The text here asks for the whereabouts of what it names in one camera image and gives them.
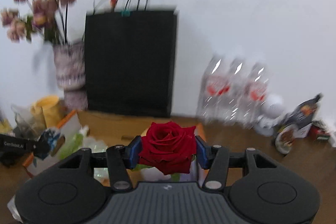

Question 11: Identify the red artificial rose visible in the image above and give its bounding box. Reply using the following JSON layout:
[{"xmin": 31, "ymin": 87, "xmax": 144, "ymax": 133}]
[{"xmin": 132, "ymin": 121, "xmax": 197, "ymax": 182}]

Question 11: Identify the green spray bottle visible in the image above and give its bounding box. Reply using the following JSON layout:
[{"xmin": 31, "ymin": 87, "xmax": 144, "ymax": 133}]
[{"xmin": 58, "ymin": 125, "xmax": 89, "ymax": 160}]

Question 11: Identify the clear glass cup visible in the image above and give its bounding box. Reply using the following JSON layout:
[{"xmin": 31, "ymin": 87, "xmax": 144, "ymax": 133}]
[{"xmin": 11, "ymin": 104, "xmax": 46, "ymax": 139}]

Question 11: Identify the yellow ceramic mug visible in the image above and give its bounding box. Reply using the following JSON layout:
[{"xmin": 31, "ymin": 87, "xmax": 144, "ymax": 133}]
[{"xmin": 30, "ymin": 95, "xmax": 65, "ymax": 128}]

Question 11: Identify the orange cardboard storage box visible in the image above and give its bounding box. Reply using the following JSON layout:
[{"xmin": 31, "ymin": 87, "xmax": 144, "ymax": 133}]
[{"xmin": 23, "ymin": 111, "xmax": 209, "ymax": 186}]

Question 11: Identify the middle water bottle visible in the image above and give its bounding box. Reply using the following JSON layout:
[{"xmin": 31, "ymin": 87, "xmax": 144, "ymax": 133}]
[{"xmin": 222, "ymin": 56, "xmax": 245, "ymax": 124}]

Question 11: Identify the water bottle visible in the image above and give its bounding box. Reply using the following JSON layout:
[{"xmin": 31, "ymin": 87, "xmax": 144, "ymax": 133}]
[
  {"xmin": 197, "ymin": 53, "xmax": 229, "ymax": 123},
  {"xmin": 242, "ymin": 61, "xmax": 269, "ymax": 128},
  {"xmin": 222, "ymin": 56, "xmax": 245, "ymax": 124}
]

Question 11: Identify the left water bottle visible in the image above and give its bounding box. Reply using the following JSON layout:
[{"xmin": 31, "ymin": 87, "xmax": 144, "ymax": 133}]
[{"xmin": 197, "ymin": 53, "xmax": 229, "ymax": 123}]

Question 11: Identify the white robot figurine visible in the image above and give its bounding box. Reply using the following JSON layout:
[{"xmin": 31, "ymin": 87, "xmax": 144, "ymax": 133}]
[{"xmin": 253, "ymin": 94, "xmax": 285, "ymax": 136}]

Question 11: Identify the right water bottle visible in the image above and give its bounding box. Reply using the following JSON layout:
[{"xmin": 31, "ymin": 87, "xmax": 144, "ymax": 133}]
[{"xmin": 242, "ymin": 61, "xmax": 269, "ymax": 128}]

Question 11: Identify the purple white ceramic vase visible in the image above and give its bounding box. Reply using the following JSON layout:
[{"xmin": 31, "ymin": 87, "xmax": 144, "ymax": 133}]
[{"xmin": 54, "ymin": 40, "xmax": 88, "ymax": 110}]

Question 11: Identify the red small box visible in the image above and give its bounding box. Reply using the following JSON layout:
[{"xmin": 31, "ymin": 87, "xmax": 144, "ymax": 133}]
[{"xmin": 309, "ymin": 120, "xmax": 330, "ymax": 141}]

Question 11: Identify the black paper gift bag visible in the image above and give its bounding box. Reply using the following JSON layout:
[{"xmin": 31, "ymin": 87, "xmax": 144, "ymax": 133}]
[{"xmin": 84, "ymin": 0, "xmax": 178, "ymax": 118}]

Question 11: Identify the dried pink flower bouquet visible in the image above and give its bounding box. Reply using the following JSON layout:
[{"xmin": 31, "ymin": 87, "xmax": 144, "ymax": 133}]
[{"xmin": 1, "ymin": 0, "xmax": 77, "ymax": 46}]

